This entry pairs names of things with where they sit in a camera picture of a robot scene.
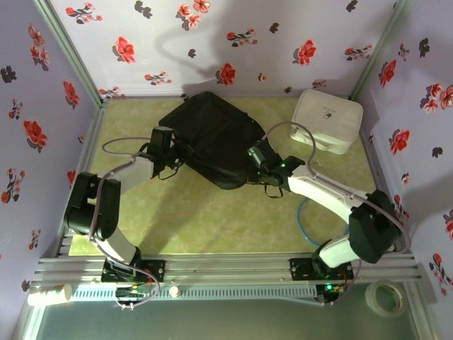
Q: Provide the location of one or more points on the white round knob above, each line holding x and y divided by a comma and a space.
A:
173, 291

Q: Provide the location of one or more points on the white zipper pouch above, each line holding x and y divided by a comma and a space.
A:
329, 117

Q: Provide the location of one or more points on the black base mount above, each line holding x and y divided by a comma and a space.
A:
301, 269
155, 271

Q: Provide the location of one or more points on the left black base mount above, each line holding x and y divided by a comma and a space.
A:
155, 271

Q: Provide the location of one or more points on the aluminium corner post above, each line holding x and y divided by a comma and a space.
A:
67, 49
380, 49

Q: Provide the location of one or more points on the black backpack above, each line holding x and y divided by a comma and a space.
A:
216, 134

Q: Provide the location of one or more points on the aluminium side rail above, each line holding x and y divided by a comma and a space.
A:
378, 170
86, 156

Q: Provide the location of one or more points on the right circuit board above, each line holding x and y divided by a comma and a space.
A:
332, 288

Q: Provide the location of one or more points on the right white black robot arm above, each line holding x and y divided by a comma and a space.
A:
318, 191

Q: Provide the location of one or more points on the aluminium frame rail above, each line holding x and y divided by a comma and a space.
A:
226, 267

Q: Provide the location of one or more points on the circuit board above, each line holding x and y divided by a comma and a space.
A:
132, 293
332, 288

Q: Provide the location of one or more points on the left circuit board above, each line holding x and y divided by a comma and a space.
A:
132, 293

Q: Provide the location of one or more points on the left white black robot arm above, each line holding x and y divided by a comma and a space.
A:
131, 173

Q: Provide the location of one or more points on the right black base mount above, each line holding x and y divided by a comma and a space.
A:
301, 269

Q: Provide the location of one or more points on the clear tape roll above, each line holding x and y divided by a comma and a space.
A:
369, 294

